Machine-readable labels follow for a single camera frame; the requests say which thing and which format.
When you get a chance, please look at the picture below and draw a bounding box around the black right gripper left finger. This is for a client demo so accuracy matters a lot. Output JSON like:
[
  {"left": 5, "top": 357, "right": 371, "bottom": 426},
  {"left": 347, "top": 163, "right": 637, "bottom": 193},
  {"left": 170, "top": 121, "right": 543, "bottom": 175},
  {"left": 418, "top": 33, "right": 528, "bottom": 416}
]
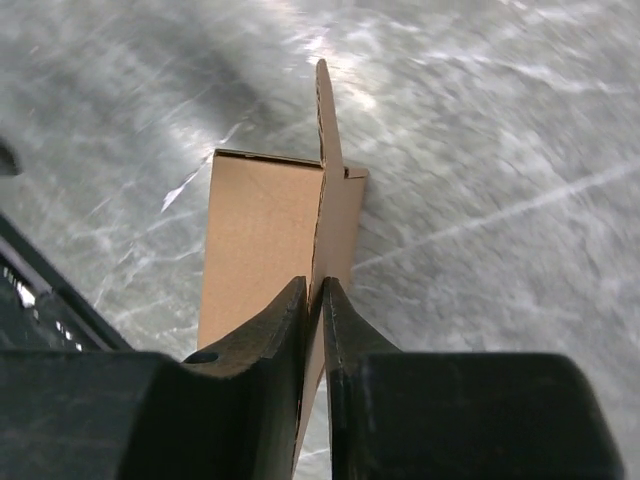
[{"left": 183, "top": 276, "right": 307, "bottom": 479}]

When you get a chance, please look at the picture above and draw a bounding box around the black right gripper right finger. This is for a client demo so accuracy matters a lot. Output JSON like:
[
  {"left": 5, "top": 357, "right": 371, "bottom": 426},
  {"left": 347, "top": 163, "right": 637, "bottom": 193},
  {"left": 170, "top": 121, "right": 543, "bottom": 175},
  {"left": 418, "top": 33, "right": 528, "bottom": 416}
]
[{"left": 322, "top": 277, "right": 400, "bottom": 479}]

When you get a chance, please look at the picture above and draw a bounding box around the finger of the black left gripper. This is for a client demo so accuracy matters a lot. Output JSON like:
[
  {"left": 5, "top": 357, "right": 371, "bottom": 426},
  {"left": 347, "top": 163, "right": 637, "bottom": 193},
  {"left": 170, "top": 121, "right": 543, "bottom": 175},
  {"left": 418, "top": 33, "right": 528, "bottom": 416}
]
[{"left": 0, "top": 141, "right": 21, "bottom": 176}]

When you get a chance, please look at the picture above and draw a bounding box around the brown cardboard box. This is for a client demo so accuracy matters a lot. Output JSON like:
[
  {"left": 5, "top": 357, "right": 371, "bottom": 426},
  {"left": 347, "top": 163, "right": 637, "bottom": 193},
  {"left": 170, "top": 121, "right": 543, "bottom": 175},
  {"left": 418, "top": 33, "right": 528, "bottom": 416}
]
[{"left": 196, "top": 58, "right": 370, "bottom": 474}]

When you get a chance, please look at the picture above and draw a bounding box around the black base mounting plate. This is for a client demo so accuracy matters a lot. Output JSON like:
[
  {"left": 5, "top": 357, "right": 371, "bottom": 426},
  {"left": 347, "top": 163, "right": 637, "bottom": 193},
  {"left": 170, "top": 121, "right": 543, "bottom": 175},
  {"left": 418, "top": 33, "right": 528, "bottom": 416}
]
[{"left": 1, "top": 217, "right": 132, "bottom": 352}]

